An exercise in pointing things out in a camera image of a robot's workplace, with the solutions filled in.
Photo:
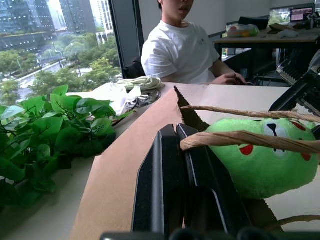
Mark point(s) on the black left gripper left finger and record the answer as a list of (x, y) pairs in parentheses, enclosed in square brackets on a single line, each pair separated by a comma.
[(150, 187)]

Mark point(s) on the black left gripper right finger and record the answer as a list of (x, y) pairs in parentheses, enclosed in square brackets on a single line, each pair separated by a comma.
[(207, 195)]

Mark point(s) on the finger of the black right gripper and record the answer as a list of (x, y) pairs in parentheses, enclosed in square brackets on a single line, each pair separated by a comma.
[(295, 90)]

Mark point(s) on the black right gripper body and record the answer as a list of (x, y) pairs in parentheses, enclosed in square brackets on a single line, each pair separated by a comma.
[(288, 70)]

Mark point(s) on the brown paper bag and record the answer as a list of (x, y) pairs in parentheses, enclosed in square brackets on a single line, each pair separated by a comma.
[(112, 175)]

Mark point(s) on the green plush toy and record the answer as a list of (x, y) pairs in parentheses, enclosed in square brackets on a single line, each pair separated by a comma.
[(262, 170)]

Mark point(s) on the clear bag of colourful items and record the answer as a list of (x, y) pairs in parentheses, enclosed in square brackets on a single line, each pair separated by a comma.
[(242, 31)]

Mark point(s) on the white plastic bag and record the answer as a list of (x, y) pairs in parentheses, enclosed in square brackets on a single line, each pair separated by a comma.
[(110, 95)]

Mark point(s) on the beige green cloth bag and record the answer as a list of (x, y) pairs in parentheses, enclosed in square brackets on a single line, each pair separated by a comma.
[(145, 83)]

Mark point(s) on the person's left hand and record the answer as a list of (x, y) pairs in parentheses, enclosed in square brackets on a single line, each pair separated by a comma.
[(232, 79)]

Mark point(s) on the wooden background desk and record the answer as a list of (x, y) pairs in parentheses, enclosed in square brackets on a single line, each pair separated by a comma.
[(265, 40)]

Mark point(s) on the brown cardboard piece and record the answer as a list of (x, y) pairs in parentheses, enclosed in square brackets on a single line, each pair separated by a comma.
[(280, 27)]

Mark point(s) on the background computer monitor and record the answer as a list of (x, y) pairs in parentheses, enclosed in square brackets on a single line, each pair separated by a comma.
[(301, 14)]

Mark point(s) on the round patterned dark plate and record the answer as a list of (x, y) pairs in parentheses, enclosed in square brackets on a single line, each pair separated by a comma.
[(147, 98)]

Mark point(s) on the person in white t-shirt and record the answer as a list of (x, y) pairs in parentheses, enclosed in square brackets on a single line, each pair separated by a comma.
[(177, 50)]

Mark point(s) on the green artificial leafy plant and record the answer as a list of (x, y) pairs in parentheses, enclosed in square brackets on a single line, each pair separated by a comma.
[(50, 130)]

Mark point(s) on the dark window frame post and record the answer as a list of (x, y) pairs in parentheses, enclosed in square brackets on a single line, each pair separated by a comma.
[(125, 32)]

